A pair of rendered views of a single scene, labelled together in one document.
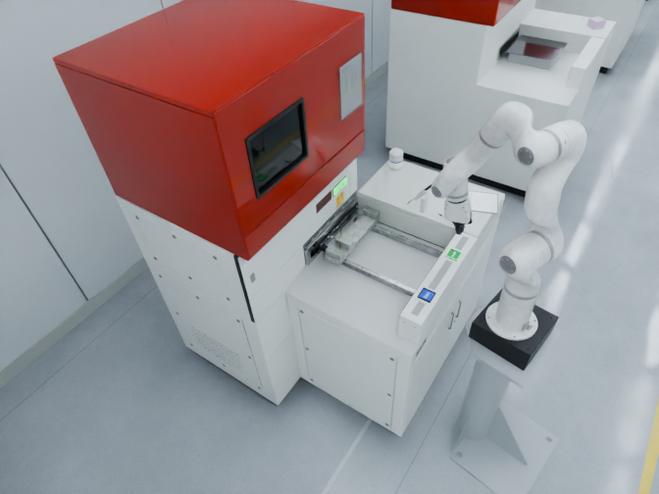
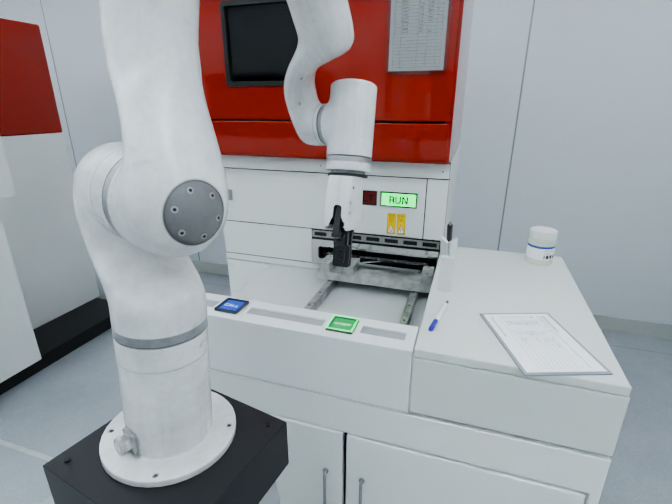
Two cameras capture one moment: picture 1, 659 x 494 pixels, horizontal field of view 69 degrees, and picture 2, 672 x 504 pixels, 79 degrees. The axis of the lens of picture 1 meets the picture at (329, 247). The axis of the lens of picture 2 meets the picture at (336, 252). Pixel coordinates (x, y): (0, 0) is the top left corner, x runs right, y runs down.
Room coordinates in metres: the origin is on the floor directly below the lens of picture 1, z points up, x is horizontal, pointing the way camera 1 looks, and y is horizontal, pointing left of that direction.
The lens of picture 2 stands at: (1.16, -1.21, 1.39)
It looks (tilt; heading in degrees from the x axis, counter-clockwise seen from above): 20 degrees down; 72
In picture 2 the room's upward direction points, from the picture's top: straight up
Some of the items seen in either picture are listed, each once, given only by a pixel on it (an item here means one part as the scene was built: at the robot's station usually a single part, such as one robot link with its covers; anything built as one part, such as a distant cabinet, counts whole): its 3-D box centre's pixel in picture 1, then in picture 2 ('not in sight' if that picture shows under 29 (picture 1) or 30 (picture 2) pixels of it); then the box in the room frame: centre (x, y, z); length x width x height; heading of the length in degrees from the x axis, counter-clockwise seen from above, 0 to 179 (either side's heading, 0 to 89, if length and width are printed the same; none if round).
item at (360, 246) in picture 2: (332, 229); (371, 257); (1.68, -0.02, 0.89); 0.44 x 0.02 x 0.10; 143
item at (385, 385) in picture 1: (396, 306); (373, 443); (1.57, -0.33, 0.41); 0.97 x 0.64 x 0.82; 143
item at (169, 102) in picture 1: (231, 111); (351, 66); (1.74, 0.34, 1.52); 0.81 x 0.75 x 0.59; 143
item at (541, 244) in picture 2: (395, 159); (541, 245); (2.05, -0.37, 1.01); 0.07 x 0.07 x 0.10
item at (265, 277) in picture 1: (306, 230); (324, 216); (1.55, 0.09, 1.02); 0.82 x 0.03 x 0.40; 143
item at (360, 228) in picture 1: (353, 236); (374, 276); (1.65, -0.12, 0.87); 0.36 x 0.08 x 0.03; 143
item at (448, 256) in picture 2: (421, 198); (447, 261); (1.70, -0.43, 1.03); 0.06 x 0.04 x 0.13; 53
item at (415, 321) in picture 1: (439, 284); (287, 344); (1.30, -0.45, 0.89); 0.55 x 0.09 x 0.14; 143
